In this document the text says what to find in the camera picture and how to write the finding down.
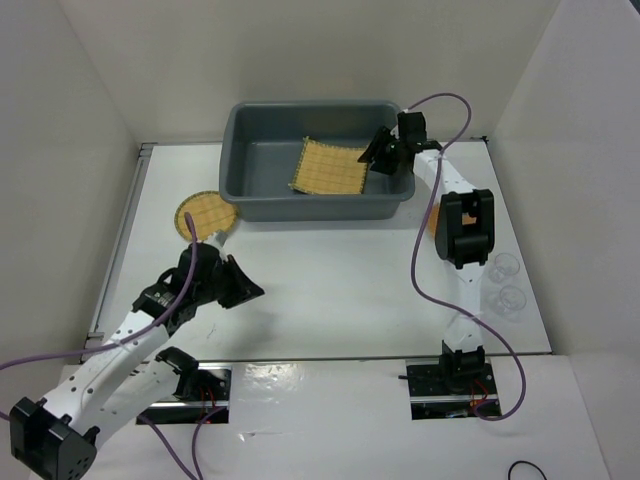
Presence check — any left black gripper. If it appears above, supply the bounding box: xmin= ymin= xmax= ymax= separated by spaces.
xmin=195 ymin=254 xmax=264 ymax=308

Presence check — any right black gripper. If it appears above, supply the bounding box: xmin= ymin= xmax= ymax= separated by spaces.
xmin=357 ymin=125 xmax=406 ymax=175

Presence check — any square woven bamboo mat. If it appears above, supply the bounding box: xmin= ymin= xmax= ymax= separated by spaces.
xmin=289 ymin=137 xmax=368 ymax=195

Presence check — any round green-rimmed bamboo mat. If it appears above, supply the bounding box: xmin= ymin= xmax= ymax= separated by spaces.
xmin=174 ymin=190 xmax=238 ymax=242

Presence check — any round orange woven mat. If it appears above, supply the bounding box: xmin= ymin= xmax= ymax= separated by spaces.
xmin=427 ymin=198 xmax=477 ymax=240

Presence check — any clear plastic cup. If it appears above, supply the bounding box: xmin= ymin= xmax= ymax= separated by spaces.
xmin=487 ymin=252 xmax=521 ymax=285
xmin=488 ymin=285 xmax=527 ymax=317

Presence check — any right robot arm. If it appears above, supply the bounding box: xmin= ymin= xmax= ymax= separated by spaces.
xmin=359 ymin=111 xmax=495 ymax=394

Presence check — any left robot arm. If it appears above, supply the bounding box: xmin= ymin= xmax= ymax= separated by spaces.
xmin=9 ymin=243 xmax=264 ymax=479

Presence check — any grey plastic bin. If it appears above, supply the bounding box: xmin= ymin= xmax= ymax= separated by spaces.
xmin=219 ymin=100 xmax=415 ymax=222

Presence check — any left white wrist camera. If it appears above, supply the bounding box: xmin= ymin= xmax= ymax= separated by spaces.
xmin=206 ymin=230 xmax=228 ymax=249

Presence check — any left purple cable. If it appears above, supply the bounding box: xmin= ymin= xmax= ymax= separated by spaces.
xmin=0 ymin=211 xmax=204 ymax=480

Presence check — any purple cable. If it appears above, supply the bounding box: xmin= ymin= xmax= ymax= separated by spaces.
xmin=405 ymin=92 xmax=527 ymax=422
xmin=0 ymin=211 xmax=204 ymax=480

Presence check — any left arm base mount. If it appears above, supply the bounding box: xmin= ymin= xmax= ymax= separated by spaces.
xmin=142 ymin=363 xmax=232 ymax=425

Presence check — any aluminium frame rail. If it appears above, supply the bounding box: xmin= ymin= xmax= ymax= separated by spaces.
xmin=83 ymin=142 xmax=156 ymax=348

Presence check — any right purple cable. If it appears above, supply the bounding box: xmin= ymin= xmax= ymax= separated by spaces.
xmin=405 ymin=92 xmax=527 ymax=422

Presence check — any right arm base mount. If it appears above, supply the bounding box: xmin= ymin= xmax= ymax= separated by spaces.
xmin=398 ymin=359 xmax=502 ymax=421

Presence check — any black cable loop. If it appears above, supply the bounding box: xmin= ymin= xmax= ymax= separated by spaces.
xmin=508 ymin=460 xmax=547 ymax=480

